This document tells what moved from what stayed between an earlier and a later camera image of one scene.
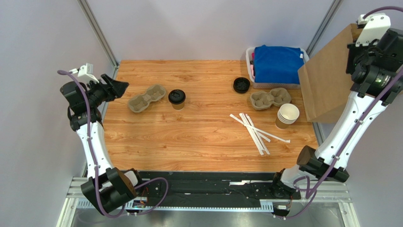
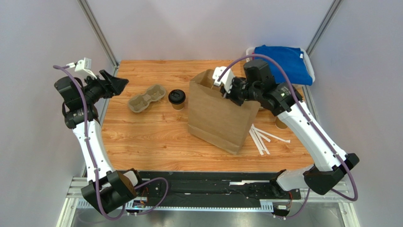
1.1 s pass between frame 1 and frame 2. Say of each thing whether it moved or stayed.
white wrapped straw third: stayed
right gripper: moved
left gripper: stayed
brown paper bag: moved
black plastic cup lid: stayed
